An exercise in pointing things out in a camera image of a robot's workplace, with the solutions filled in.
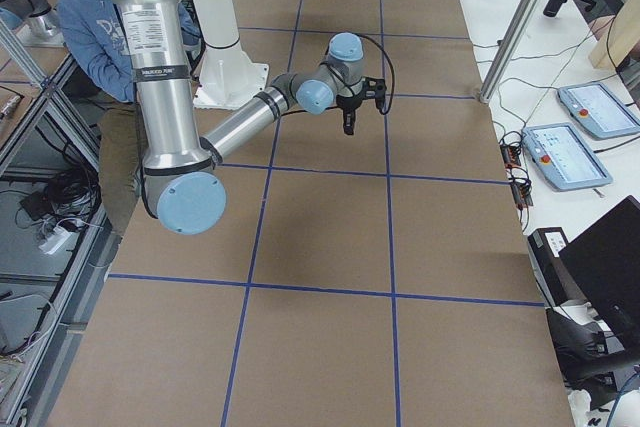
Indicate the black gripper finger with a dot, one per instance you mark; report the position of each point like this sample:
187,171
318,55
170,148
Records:
346,122
351,120

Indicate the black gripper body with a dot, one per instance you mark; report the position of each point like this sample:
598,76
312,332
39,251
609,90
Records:
347,103

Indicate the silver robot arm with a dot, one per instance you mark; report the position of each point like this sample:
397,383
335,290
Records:
180,188

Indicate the brown paper table cover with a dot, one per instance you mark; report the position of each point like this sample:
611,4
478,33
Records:
376,279

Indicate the orange electronics board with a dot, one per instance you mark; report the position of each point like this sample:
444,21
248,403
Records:
511,155

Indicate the near teach pendant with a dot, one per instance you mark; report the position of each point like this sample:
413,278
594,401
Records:
564,159

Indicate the teach pendant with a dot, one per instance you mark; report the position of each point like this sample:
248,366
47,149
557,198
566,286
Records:
564,159
598,111

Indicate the black box with label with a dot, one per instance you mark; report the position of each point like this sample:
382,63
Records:
555,282

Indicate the far teach pendant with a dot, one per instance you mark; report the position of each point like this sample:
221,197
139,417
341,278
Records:
598,111

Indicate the person in blue sweater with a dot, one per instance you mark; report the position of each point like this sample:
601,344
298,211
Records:
94,36

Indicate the wooden board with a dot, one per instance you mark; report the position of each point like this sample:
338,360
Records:
619,40

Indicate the black laptop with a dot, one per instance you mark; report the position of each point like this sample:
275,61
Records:
604,262

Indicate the white camera stand column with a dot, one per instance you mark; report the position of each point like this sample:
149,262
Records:
228,78

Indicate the aluminium frame post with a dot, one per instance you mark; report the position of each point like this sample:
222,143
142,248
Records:
513,35

